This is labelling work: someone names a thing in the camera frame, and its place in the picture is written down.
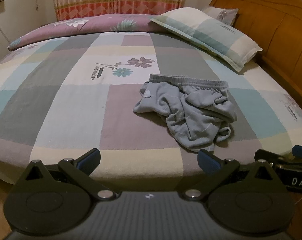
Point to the grey patterned pyjama trousers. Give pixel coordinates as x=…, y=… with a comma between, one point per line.
x=198, y=113

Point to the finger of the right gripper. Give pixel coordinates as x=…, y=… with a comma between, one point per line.
x=297, y=151
x=269, y=157

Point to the wooden headboard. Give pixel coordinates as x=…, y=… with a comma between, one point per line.
x=276, y=26

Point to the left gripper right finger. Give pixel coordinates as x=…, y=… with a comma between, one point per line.
x=217, y=172

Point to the purple floral rolled quilt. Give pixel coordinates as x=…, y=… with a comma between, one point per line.
x=89, y=25

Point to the small floral back pillow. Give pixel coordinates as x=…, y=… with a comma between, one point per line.
x=227, y=16

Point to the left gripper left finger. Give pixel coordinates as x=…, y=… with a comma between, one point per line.
x=79, y=171

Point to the checked pastel pillow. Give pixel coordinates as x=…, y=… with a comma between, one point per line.
x=209, y=34

